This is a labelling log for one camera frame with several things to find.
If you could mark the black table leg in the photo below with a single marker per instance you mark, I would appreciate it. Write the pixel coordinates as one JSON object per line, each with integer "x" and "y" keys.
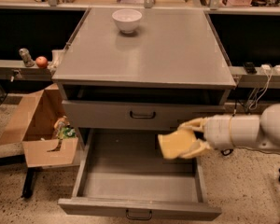
{"x": 27, "y": 190}

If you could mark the open cardboard box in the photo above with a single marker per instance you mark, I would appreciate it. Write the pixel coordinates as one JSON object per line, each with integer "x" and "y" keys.
{"x": 32, "y": 125}

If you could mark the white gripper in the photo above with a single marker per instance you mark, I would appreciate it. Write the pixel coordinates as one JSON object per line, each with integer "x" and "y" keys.
{"x": 218, "y": 132}

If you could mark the red apple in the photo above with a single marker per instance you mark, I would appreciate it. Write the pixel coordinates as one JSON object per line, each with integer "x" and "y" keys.
{"x": 42, "y": 62}

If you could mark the closed grey top drawer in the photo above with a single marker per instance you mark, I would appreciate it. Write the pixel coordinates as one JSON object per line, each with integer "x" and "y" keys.
{"x": 134, "y": 116}

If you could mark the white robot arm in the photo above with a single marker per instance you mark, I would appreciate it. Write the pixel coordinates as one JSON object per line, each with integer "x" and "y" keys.
{"x": 270, "y": 131}

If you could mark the white ceramic bowl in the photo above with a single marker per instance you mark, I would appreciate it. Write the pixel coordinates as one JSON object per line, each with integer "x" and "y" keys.
{"x": 127, "y": 20}

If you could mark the white power strip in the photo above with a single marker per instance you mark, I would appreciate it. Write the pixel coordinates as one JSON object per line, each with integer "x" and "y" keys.
{"x": 268, "y": 69}

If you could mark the small grey figurine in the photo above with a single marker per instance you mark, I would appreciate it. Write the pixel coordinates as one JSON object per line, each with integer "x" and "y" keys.
{"x": 26, "y": 57}

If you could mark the grey drawer cabinet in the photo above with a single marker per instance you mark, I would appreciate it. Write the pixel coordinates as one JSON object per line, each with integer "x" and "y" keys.
{"x": 171, "y": 58}

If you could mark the yellow sponge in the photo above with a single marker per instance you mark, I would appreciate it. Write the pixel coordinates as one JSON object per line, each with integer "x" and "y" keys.
{"x": 176, "y": 144}

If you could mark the green snack package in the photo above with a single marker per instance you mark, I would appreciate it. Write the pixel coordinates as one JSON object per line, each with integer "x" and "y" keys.
{"x": 67, "y": 132}

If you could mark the open grey middle drawer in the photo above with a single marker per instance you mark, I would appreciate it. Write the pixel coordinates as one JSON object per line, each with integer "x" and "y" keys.
{"x": 123, "y": 174}

